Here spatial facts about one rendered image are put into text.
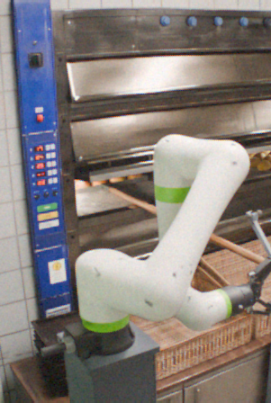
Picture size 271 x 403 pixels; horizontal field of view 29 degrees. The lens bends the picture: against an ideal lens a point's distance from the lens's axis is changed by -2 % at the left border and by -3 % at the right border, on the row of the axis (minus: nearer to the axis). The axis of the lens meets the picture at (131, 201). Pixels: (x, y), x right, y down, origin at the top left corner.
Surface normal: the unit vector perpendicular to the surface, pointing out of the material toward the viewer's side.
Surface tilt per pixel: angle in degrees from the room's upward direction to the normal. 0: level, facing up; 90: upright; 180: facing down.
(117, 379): 90
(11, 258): 90
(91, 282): 87
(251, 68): 70
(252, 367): 90
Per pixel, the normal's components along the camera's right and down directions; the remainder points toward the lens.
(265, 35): 0.50, 0.23
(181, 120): 0.45, -0.11
